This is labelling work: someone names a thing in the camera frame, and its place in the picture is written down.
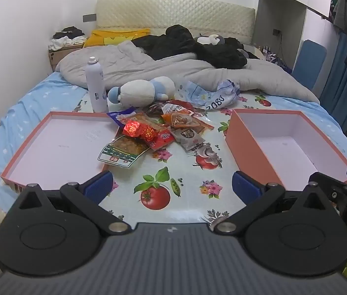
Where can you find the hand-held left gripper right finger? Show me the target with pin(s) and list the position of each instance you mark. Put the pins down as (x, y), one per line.
(244, 188)

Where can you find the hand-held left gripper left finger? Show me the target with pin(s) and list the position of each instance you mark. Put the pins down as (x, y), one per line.
(99, 186)

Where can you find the deep pink cardboard box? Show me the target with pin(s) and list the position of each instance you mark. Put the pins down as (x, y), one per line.
(287, 150)

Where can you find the pile of snack packets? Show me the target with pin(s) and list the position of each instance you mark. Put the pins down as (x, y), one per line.
(136, 132)

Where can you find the orange clear snack packet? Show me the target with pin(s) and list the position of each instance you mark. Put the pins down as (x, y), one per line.
(181, 119)

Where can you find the shallow pink box lid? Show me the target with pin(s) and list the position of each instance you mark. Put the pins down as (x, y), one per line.
(59, 147)

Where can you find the floral printed plastic mat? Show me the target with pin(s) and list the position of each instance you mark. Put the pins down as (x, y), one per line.
(185, 166)

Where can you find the blue curtain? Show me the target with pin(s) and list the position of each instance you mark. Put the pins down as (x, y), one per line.
(342, 80)

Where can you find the crumpled blue white plastic bag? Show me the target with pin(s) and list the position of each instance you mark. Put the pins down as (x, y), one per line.
(210, 93)

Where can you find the white spray can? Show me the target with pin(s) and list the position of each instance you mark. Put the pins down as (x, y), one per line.
(96, 83)

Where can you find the white blue plush toy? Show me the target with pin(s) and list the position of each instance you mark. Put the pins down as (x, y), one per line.
(139, 90)

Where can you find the light blue bedsheet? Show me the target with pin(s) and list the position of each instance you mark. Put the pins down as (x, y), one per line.
(22, 107)

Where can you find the blue chair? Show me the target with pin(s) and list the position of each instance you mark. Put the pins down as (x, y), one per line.
(308, 61)

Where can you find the grey quilt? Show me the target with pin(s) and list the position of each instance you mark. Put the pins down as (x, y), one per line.
(161, 67)

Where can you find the brown cardboard box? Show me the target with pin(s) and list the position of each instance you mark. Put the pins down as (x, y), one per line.
(59, 57)

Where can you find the cluttered bedside table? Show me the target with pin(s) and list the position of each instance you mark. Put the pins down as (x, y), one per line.
(268, 54)

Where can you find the yellow pillow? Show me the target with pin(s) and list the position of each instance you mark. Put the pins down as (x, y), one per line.
(112, 37)

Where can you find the black white clothes pile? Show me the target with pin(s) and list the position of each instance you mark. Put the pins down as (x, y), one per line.
(67, 38)

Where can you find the small white grey plush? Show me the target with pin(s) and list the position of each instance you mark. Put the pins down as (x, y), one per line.
(208, 39)

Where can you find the black clothing heap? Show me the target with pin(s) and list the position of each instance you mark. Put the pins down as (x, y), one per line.
(176, 44)

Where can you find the cream quilted headboard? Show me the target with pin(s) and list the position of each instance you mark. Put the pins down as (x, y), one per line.
(176, 12)

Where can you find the wall socket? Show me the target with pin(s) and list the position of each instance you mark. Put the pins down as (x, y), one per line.
(276, 31)

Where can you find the grey wall switch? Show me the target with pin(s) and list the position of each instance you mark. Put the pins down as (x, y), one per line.
(89, 17)

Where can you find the white wall cabinet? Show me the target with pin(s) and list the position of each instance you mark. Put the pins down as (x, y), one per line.
(293, 3)

